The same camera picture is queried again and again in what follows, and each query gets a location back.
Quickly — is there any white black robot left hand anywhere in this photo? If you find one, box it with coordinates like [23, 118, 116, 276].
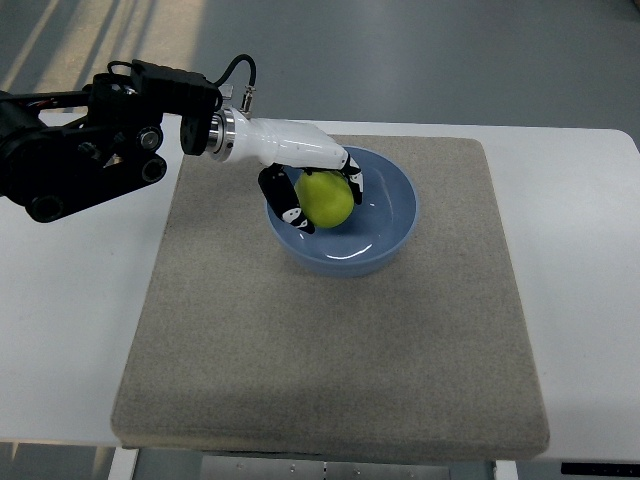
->
[206, 107, 364, 234]

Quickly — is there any green pear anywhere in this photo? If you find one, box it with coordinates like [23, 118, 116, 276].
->
[294, 171, 355, 229]

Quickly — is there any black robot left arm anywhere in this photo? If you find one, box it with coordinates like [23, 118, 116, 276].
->
[1, 54, 257, 223]

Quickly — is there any blue bowl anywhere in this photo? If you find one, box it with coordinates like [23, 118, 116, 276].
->
[265, 146, 419, 277]

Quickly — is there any upper metal floor plate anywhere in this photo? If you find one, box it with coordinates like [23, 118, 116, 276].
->
[219, 84, 234, 100]

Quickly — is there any beige felt mat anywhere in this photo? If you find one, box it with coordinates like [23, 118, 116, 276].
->
[111, 136, 550, 463]

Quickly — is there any grey metal base plate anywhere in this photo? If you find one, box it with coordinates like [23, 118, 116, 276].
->
[200, 455, 451, 480]

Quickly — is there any white table leg frame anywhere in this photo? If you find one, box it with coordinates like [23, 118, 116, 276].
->
[107, 448, 139, 480]

